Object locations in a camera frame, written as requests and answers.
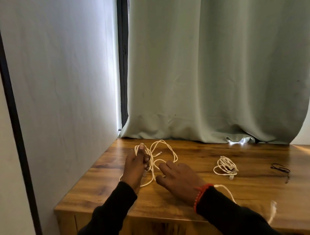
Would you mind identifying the person's right hand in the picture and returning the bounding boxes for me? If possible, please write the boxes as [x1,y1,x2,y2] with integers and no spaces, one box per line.
[156,160,208,207]

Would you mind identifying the person's left hand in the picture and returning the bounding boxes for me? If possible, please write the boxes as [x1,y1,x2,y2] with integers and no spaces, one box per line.
[120,143,151,194]

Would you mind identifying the white cable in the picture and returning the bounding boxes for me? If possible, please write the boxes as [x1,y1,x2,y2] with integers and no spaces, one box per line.
[213,156,239,180]
[134,140,277,224]
[119,173,155,187]

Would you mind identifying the person's right forearm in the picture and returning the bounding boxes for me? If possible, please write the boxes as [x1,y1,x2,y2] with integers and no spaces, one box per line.
[195,186,281,235]

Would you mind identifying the person's left forearm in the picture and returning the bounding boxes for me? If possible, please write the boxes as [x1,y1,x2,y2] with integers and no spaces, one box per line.
[77,181,138,235]

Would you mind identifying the wooden cabinet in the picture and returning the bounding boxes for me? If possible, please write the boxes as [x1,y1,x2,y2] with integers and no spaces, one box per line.
[54,138,310,235]

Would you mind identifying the white side panel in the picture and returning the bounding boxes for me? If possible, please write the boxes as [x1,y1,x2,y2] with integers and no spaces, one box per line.
[0,0,121,235]

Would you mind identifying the grey-green curtain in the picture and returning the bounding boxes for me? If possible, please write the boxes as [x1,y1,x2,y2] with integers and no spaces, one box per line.
[119,0,310,145]

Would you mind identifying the red braided bracelet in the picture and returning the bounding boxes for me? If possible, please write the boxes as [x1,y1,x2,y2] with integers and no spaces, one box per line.
[193,183,214,213]

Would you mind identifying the black window frame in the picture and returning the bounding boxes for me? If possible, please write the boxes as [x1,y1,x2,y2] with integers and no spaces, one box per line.
[117,0,129,128]

